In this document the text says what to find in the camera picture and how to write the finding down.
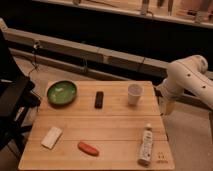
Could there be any black rectangular block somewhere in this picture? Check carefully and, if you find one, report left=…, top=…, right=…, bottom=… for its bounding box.
left=95, top=91, right=104, bottom=109

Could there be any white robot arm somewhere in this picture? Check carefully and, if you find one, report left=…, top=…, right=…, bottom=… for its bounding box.
left=156, top=55, right=213, bottom=115

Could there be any white rectangular block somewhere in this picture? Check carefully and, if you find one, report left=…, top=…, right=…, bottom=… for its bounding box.
left=41, top=127, right=62, bottom=149

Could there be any black chair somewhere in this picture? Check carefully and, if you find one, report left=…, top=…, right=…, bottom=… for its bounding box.
left=0, top=30, right=41, bottom=153

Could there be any green bowl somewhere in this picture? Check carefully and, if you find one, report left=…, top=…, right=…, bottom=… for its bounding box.
left=47, top=80, right=77, bottom=106

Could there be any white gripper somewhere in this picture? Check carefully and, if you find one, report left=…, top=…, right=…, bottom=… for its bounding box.
left=156, top=79, right=177, bottom=115

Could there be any orange oblong toy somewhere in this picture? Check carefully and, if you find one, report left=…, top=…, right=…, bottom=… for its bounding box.
left=78, top=141, right=99, bottom=156

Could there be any black cable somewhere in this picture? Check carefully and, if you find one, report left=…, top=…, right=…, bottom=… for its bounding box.
left=27, top=43, right=42, bottom=79

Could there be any white plastic bottle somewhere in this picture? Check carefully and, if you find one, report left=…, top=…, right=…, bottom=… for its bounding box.
left=138, top=123, right=153, bottom=166

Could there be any white ceramic cup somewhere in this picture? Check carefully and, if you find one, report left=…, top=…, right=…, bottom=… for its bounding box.
left=128, top=84, right=143, bottom=105

